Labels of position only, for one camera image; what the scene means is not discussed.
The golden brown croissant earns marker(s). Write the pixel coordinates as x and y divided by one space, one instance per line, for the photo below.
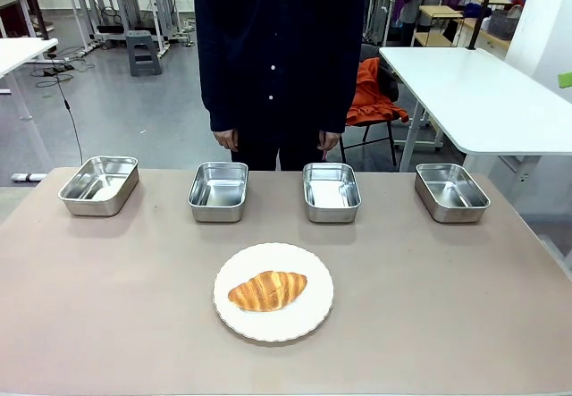
268 292

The rectangular steel container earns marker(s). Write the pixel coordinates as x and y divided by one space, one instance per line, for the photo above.
331 197
100 190
219 195
451 195

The person's left hand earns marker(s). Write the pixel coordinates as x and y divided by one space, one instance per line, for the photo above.
330 141

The person's right hand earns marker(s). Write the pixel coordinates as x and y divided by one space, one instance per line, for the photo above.
225 139

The grey storage crate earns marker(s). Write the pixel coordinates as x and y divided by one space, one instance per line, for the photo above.
504 25

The large white table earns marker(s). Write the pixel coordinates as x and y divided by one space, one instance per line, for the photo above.
482 96

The black pole on table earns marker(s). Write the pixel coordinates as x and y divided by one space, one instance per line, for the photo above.
485 2

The wooden shelf rack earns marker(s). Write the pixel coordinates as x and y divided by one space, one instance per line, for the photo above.
440 13

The black chair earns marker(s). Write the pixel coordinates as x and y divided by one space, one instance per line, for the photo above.
389 132

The orange jacket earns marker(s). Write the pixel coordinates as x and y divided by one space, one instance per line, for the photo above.
373 101

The person in dark shirt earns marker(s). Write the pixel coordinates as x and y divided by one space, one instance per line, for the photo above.
277 47

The white scalloped plate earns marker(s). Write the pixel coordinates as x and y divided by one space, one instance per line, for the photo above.
272 324

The grey plastic step stool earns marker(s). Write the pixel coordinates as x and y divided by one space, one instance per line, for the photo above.
143 52

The black stand pole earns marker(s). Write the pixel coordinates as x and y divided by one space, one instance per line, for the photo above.
36 2

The small white table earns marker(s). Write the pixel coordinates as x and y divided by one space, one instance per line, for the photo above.
20 52

